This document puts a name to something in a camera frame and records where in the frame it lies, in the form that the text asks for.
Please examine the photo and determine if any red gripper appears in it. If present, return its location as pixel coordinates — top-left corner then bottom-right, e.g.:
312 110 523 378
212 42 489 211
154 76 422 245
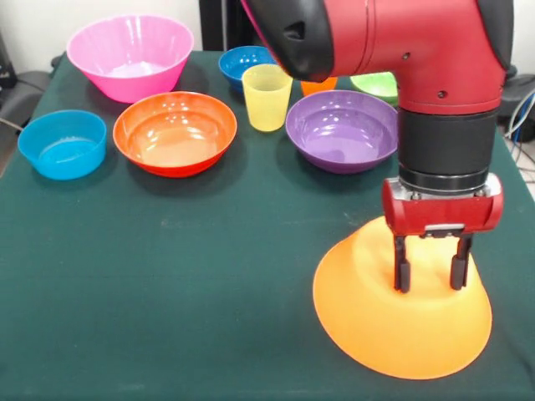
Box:
380 173 505 294

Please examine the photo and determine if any large yellow-orange bowl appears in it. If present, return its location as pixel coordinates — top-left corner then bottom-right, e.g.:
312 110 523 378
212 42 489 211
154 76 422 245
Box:
312 215 493 381

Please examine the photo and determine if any light blue bowl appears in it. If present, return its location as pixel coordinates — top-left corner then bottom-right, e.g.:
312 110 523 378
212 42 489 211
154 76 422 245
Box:
17 109 108 181

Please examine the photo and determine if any purple bowl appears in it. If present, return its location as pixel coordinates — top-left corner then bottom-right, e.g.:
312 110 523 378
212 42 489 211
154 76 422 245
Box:
285 89 400 175

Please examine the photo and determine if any green bowl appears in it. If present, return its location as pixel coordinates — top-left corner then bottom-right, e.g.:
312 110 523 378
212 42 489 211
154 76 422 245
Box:
349 71 400 107

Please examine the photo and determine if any orange cup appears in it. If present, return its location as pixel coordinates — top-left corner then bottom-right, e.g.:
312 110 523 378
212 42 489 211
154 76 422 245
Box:
300 76 339 97

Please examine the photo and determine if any yellow cup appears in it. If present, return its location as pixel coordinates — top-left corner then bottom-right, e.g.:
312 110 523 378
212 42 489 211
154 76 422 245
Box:
242 63 294 133

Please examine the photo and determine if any dark green tablecloth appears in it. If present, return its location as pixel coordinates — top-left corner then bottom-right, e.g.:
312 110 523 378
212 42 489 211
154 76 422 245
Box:
0 50 535 401

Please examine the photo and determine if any dark blue bowl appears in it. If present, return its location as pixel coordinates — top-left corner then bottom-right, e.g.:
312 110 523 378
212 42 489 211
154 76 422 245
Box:
217 45 279 96

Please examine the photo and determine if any red bowl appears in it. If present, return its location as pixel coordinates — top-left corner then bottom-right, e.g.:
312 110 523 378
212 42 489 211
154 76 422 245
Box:
112 90 238 179

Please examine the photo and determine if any pink bowl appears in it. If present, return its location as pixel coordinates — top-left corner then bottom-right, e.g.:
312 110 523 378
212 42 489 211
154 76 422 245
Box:
65 14 196 104

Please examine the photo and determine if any bundle of floor cables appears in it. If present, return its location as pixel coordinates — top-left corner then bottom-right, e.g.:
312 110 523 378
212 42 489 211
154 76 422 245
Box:
503 91 535 185

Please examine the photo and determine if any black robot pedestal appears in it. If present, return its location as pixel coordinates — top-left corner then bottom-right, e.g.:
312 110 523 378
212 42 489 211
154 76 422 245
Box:
199 0 260 52

